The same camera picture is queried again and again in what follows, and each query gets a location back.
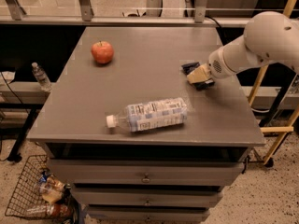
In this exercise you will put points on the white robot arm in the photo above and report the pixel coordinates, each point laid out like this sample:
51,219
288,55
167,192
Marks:
268,37

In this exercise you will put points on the snack bags in basket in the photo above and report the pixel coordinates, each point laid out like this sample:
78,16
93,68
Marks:
51,189

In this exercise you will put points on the red apple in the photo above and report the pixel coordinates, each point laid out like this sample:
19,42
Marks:
102,52

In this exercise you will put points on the black wire basket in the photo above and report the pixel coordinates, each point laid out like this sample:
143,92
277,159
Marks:
25,194

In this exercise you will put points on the dark blue rxbar wrapper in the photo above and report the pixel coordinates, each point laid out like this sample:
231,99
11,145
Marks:
188,68

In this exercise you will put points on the grey drawer cabinet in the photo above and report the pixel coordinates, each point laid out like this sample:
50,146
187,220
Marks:
171,174

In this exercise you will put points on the grey side bench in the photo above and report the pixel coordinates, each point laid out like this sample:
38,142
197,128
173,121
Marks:
20,103

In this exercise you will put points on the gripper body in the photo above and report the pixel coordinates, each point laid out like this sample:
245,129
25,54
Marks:
217,66

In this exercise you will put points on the bottle in wire basket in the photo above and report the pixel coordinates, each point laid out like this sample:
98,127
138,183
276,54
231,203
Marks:
48,210

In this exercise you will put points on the small upright water bottle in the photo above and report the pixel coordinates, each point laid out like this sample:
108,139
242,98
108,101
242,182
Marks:
41,77

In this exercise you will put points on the clear plastic water bottle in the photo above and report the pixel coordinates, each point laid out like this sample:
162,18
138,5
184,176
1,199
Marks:
150,115

